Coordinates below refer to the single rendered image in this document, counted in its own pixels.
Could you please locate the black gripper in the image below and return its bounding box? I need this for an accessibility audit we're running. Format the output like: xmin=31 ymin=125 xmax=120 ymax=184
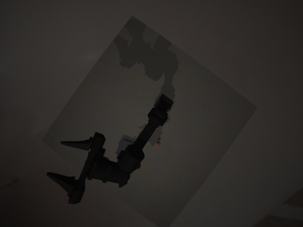
xmin=46 ymin=132 xmax=115 ymax=204

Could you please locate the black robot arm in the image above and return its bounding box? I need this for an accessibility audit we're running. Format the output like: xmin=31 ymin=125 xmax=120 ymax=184
xmin=109 ymin=97 xmax=173 ymax=188

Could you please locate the grey sloped panel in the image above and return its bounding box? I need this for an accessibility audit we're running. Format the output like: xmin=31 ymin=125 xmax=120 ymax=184
xmin=116 ymin=140 xmax=133 ymax=155

